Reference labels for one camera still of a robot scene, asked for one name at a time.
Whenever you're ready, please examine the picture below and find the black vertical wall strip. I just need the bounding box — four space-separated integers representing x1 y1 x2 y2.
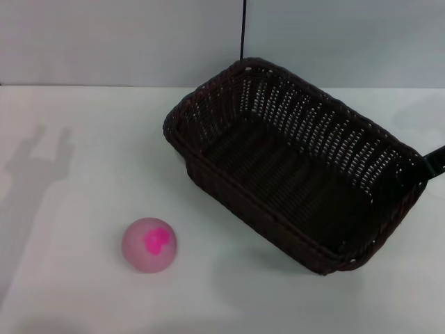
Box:
238 0 248 61

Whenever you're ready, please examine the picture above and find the black woven plastic basket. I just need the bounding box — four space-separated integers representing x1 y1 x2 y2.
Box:
162 57 429 276

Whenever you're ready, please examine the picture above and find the pink peach toy ball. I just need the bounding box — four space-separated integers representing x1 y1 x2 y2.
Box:
121 217 179 275

